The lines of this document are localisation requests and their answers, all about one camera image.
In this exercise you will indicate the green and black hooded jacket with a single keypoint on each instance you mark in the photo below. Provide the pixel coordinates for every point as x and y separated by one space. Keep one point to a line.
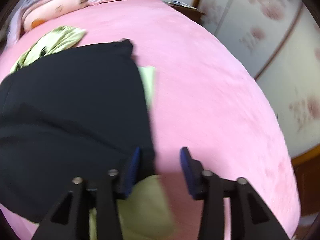
77 111

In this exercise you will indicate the floral sliding wardrobe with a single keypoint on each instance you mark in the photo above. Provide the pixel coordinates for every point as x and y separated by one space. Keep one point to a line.
277 41

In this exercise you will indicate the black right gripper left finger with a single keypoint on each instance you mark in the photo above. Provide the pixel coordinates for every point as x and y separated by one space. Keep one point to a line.
69 216

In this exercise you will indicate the folded pink cartoon quilt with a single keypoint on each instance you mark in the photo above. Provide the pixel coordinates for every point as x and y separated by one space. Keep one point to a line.
44 11

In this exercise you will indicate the dark wooden nightstand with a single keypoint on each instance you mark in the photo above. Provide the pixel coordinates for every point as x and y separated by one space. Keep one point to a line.
190 12

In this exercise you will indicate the pink bed sheet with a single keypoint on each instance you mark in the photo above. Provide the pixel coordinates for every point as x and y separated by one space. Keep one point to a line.
204 99

